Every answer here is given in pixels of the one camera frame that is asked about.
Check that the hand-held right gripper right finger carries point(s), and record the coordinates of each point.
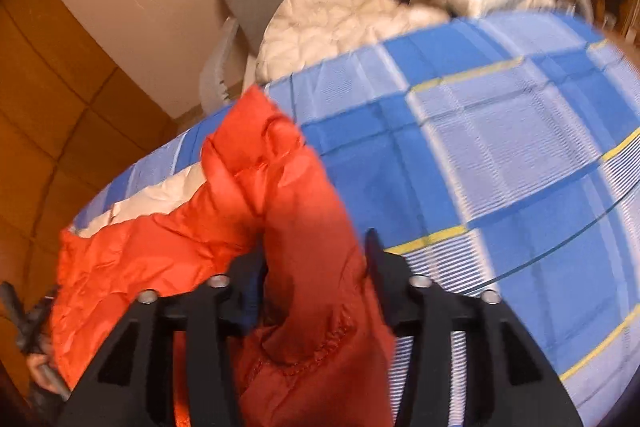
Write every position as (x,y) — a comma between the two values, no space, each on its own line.
(387,292)

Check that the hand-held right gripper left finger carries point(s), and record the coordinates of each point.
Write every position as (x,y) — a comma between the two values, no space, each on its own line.
(250,307)

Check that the orange down jacket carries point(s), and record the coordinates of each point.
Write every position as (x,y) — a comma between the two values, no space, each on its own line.
(280,187)

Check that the person's left hand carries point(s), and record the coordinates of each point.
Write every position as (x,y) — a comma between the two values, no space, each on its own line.
(39,364)

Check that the bed with blue plaid sheet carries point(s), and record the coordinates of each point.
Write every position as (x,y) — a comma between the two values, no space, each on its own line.
(500,157)

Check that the wooden wardrobe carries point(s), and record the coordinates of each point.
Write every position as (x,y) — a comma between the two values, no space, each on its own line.
(40,107)

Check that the white bed rail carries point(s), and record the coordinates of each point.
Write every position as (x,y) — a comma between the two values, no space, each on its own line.
(210,77)

